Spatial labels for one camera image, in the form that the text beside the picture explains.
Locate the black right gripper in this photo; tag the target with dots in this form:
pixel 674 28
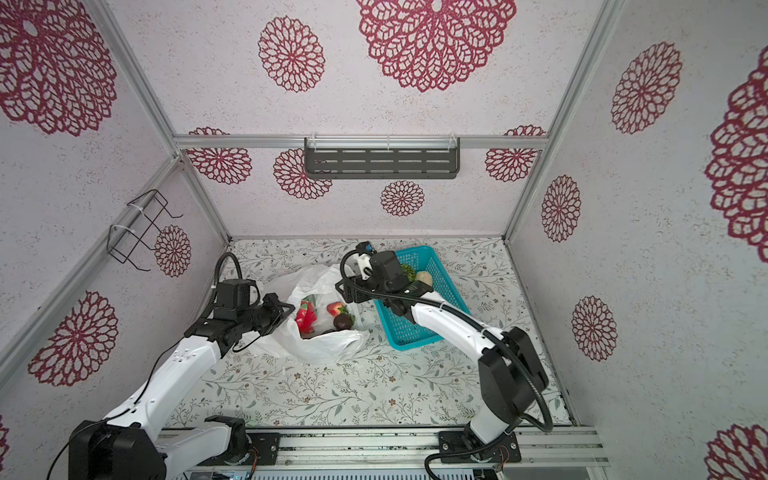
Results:
pixel 349 293

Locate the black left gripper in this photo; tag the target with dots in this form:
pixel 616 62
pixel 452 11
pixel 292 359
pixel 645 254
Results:
pixel 278 310

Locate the cream pear fruit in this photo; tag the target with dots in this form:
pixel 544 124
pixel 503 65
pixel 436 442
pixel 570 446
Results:
pixel 424 277

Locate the red dragon fruit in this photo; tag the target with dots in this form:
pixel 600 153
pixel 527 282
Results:
pixel 306 315

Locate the red strawberry fruit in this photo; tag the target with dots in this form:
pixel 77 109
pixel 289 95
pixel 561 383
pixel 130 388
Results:
pixel 337 308

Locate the white plastic bag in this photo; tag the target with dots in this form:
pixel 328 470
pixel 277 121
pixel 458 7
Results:
pixel 323 328

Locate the dark purple mangosteen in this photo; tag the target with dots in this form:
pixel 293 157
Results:
pixel 343 322

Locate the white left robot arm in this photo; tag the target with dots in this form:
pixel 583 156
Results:
pixel 127 443

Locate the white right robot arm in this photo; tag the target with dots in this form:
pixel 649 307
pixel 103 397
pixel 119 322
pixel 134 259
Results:
pixel 511 374

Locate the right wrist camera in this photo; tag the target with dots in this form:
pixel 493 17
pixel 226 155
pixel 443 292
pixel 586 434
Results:
pixel 364 252

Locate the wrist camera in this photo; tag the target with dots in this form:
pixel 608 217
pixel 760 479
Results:
pixel 232 298
pixel 364 252

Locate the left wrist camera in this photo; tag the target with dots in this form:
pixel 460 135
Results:
pixel 232 298

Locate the dark grey wall shelf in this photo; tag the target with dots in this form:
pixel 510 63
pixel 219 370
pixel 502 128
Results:
pixel 387 159

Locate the black wire wall rack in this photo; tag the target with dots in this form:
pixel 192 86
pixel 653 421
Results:
pixel 124 239

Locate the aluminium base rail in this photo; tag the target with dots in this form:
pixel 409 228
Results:
pixel 404 448

